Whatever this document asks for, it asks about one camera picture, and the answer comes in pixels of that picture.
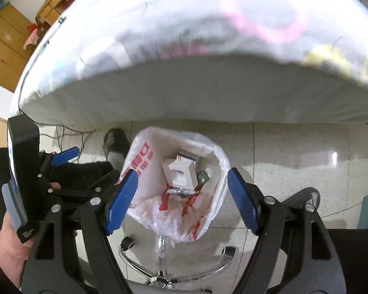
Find chrome swivel chair base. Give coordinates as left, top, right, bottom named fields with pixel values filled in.
left=119, top=234, right=237, bottom=290

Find bed with ring-patterned sheet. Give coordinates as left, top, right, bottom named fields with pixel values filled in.
left=9, top=0, right=368, bottom=126

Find white box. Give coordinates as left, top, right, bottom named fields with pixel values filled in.
left=162, top=156, right=198, bottom=190

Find dark slipper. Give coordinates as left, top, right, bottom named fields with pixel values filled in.
left=103, top=128, right=131, bottom=161

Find white red-printed plastic bag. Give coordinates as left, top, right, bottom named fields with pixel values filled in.
left=119, top=125, right=229, bottom=244

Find dark wooden chair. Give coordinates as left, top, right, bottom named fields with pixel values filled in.
left=27, top=21, right=48, bottom=51

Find pink clothes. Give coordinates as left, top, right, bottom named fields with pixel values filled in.
left=23, top=31, right=39, bottom=51

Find person's left hand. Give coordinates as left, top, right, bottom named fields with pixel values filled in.
left=0, top=214, right=37, bottom=290

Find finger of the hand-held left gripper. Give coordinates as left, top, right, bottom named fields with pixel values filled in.
left=48, top=169, right=121, bottom=205
left=40, top=146, right=81, bottom=176

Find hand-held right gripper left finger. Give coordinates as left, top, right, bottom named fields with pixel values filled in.
left=20, top=168, right=139, bottom=294

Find person's left leg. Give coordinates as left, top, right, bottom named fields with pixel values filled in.
left=47, top=151, right=125, bottom=190

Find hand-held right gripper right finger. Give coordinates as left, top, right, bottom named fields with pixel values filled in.
left=227, top=167, right=348, bottom=294

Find yellow wooden wardrobe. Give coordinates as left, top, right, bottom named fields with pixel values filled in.
left=0, top=1, right=39, bottom=92

